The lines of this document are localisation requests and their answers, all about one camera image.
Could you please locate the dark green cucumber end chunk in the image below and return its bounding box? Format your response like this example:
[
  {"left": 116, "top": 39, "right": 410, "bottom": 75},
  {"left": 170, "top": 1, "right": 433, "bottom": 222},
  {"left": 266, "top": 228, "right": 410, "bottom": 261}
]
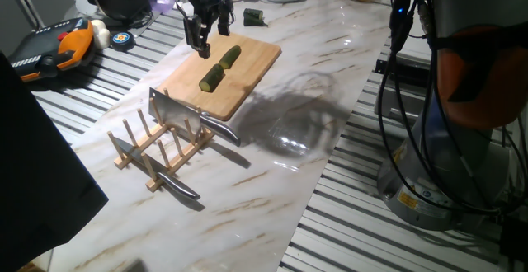
[{"left": 243, "top": 7, "right": 269, "bottom": 28}]

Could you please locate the steel cleaver with metal handle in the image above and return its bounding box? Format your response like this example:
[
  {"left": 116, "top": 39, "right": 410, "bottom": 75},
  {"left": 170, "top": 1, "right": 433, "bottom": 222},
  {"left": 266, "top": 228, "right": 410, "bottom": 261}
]
[{"left": 148, "top": 87, "right": 242, "bottom": 148}]

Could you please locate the long cucumber piece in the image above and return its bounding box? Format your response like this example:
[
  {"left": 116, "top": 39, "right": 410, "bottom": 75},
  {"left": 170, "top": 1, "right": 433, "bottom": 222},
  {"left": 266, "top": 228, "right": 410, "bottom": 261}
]
[{"left": 217, "top": 45, "right": 243, "bottom": 70}]

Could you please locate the pointed steel kitchen knife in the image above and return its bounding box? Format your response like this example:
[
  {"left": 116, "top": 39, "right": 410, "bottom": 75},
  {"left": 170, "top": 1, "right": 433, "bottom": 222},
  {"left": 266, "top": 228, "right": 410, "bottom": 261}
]
[{"left": 111, "top": 136, "right": 202, "bottom": 201}]

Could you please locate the wooden cutting board metal handle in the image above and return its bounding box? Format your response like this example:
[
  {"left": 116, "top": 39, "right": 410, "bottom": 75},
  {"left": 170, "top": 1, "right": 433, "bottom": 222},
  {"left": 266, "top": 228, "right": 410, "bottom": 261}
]
[{"left": 156, "top": 31, "right": 283, "bottom": 123}]

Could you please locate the short cucumber piece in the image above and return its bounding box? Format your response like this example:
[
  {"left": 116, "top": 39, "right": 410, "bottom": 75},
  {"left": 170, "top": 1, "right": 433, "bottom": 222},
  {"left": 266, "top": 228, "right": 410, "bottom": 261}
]
[{"left": 198, "top": 63, "right": 226, "bottom": 94}]

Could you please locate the white rounded object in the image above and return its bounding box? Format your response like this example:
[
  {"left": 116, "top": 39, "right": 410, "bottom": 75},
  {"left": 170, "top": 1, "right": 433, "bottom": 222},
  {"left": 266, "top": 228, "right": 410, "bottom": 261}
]
[{"left": 90, "top": 19, "right": 111, "bottom": 50}]

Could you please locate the purple plastic bag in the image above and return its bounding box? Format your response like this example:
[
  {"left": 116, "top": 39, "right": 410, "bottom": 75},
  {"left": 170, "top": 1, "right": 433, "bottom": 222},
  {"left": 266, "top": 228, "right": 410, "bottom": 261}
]
[{"left": 148, "top": 0, "right": 178, "bottom": 14}]

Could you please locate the wooden peg knife rack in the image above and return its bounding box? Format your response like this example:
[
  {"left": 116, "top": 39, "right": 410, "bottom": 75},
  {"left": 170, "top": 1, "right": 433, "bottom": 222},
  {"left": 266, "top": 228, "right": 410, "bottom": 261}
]
[{"left": 106, "top": 87, "right": 215, "bottom": 194}]

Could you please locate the black computer monitor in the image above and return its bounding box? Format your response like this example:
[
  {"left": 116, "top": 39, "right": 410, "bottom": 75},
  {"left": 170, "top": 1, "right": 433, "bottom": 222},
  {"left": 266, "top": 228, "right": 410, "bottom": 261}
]
[{"left": 0, "top": 51, "right": 109, "bottom": 272}]

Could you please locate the black orange teach pendant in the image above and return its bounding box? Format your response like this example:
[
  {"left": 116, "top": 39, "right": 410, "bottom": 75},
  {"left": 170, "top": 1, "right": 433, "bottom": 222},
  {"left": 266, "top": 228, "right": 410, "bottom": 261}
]
[{"left": 7, "top": 17, "right": 97, "bottom": 83}]

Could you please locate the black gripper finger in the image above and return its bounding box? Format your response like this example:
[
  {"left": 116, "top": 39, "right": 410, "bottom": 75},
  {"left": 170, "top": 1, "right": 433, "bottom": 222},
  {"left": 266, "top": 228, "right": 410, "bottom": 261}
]
[
  {"left": 217, "top": 0, "right": 235, "bottom": 37},
  {"left": 182, "top": 13, "right": 212, "bottom": 60}
]

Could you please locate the round black blue disc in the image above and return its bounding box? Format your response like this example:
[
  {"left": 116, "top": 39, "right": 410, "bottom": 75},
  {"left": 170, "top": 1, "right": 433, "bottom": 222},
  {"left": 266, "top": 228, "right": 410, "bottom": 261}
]
[{"left": 109, "top": 31, "right": 136, "bottom": 53}]

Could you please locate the aluminium frame post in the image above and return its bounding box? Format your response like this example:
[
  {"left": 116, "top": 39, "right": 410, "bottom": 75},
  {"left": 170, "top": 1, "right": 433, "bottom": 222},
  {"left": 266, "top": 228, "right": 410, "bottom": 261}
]
[{"left": 3, "top": 0, "right": 45, "bottom": 30}]

